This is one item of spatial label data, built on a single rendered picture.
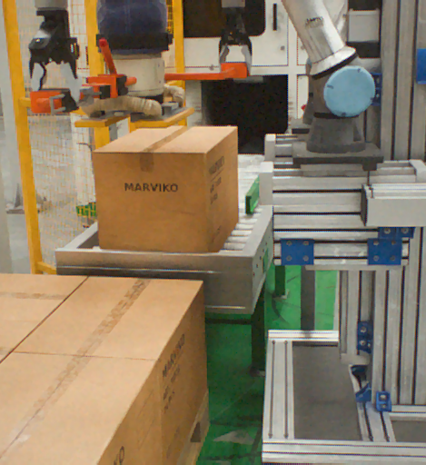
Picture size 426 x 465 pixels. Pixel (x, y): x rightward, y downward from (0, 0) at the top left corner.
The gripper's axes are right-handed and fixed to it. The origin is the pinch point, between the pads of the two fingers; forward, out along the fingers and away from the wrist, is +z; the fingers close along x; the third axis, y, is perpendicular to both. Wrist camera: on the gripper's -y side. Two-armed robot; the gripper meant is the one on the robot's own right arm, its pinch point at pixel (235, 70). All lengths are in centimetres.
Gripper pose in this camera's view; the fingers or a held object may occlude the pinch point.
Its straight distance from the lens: 260.7
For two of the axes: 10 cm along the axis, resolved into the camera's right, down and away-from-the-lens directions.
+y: -2.2, 2.9, -9.3
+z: 0.2, 9.6, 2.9
